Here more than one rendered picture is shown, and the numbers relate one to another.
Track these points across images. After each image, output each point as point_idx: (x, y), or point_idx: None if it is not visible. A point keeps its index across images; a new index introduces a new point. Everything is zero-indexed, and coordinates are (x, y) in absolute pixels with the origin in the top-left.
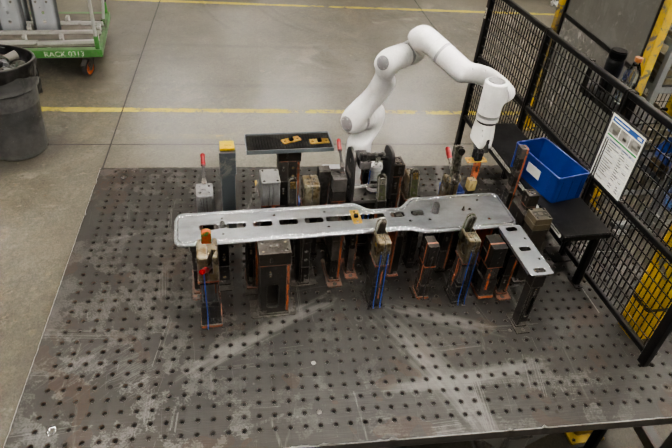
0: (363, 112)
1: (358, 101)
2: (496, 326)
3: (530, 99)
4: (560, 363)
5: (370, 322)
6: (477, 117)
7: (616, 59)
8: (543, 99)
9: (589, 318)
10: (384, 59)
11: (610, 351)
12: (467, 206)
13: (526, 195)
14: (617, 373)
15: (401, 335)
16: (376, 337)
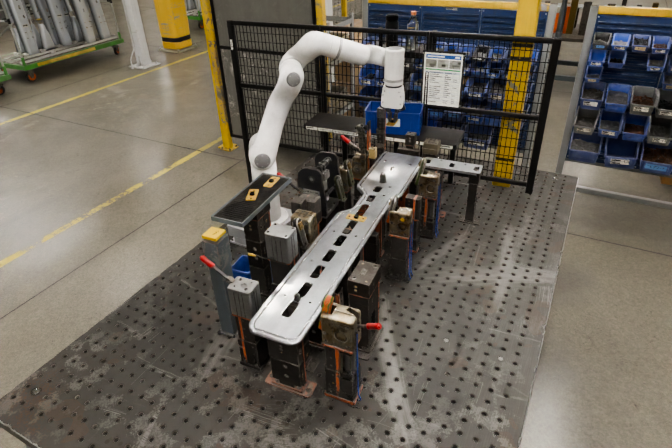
0: (274, 141)
1: (264, 134)
2: (466, 230)
3: (326, 86)
4: (513, 220)
5: (423, 287)
6: (391, 84)
7: (395, 20)
8: (342, 79)
9: (483, 192)
10: (295, 75)
11: (514, 198)
12: (389, 167)
13: (410, 137)
14: (532, 204)
15: (446, 277)
16: (439, 292)
